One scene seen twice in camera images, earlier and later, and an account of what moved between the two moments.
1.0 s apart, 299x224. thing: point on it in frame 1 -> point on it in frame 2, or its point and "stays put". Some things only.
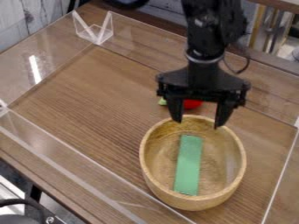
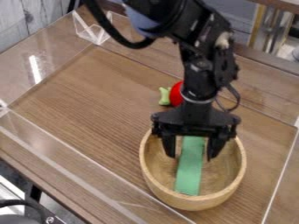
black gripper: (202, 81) -> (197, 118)
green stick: (190, 164) stays put
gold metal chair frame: (272, 30) stays put
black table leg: (35, 192) stays put
